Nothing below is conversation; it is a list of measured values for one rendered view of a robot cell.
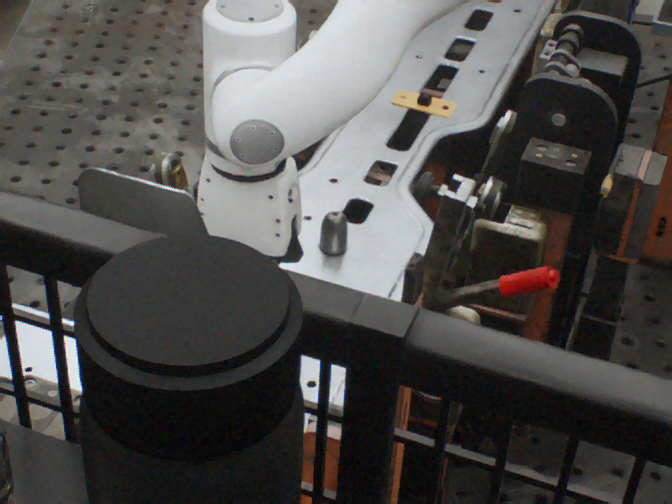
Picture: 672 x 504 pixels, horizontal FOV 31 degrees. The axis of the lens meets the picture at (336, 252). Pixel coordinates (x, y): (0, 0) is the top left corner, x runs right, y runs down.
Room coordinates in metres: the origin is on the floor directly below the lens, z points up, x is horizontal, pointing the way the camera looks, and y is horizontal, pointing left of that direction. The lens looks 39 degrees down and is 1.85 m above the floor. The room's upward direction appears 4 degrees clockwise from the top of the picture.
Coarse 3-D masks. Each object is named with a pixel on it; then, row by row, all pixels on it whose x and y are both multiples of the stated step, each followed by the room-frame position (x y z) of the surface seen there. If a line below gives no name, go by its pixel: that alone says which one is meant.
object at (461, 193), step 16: (432, 176) 0.92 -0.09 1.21; (416, 192) 0.90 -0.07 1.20; (432, 192) 0.91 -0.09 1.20; (448, 192) 0.89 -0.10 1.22; (464, 192) 0.90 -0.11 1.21; (448, 208) 0.89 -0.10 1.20; (464, 208) 0.89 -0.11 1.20; (480, 208) 0.89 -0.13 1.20; (448, 224) 0.89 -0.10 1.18; (432, 240) 0.89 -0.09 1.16; (448, 240) 0.89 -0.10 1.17; (432, 256) 0.89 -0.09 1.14; (448, 256) 0.90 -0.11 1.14; (432, 272) 0.89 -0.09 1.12; (432, 288) 0.89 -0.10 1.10
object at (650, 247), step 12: (660, 120) 1.47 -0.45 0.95; (660, 132) 1.47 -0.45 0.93; (660, 144) 1.47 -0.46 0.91; (660, 192) 1.46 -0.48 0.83; (660, 204) 1.46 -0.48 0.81; (660, 216) 1.46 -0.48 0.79; (660, 228) 1.46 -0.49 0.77; (648, 240) 1.46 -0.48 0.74; (660, 240) 1.46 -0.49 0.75; (648, 252) 1.46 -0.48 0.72; (660, 252) 1.46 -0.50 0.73; (648, 264) 1.46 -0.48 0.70; (660, 264) 1.45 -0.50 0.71
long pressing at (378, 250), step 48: (480, 0) 1.72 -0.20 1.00; (528, 0) 1.73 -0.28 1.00; (432, 48) 1.55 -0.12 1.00; (480, 48) 1.56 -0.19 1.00; (528, 48) 1.57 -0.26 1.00; (384, 96) 1.41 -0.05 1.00; (480, 96) 1.43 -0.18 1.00; (336, 144) 1.29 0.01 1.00; (384, 144) 1.29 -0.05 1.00; (432, 144) 1.30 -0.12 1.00; (336, 192) 1.18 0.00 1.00; (384, 192) 1.19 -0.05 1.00; (384, 240) 1.09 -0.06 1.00; (384, 288) 1.01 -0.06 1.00; (336, 384) 0.85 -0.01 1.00
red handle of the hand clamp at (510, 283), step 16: (528, 272) 0.88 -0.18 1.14; (544, 272) 0.87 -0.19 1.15; (464, 288) 0.90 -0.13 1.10; (480, 288) 0.89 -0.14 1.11; (496, 288) 0.88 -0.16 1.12; (512, 288) 0.87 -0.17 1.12; (528, 288) 0.87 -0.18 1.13; (544, 288) 0.86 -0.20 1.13; (432, 304) 0.90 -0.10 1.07; (448, 304) 0.89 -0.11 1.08; (464, 304) 0.89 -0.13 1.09
